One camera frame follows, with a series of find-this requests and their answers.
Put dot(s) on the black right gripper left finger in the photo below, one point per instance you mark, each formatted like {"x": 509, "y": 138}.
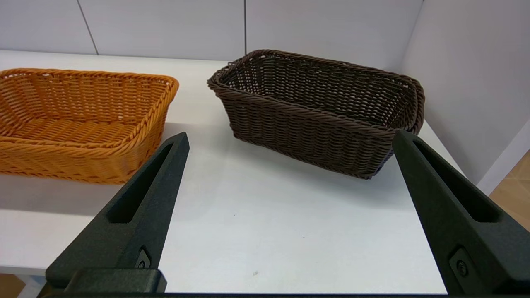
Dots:
{"x": 140, "y": 231}

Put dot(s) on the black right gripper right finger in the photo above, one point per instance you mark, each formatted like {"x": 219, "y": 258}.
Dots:
{"x": 468, "y": 231}

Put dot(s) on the orange wicker basket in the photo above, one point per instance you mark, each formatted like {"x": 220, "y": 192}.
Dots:
{"x": 74, "y": 124}

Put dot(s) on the dark brown wicker basket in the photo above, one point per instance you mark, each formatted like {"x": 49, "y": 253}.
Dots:
{"x": 314, "y": 132}

